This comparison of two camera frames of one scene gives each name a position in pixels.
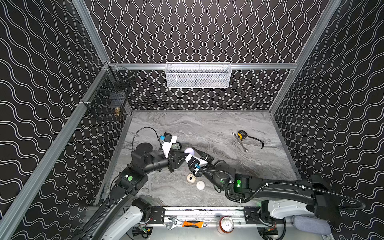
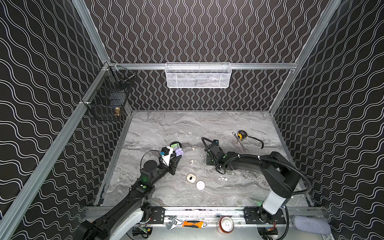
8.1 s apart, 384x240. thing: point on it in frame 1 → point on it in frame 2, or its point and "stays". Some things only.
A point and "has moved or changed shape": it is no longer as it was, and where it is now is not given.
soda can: (226, 224) stays
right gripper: (209, 159) → (208, 162)
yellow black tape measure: (242, 135) stays
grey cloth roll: (311, 224) stays
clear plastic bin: (198, 75) stays
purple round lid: (190, 150) has moved or changed shape
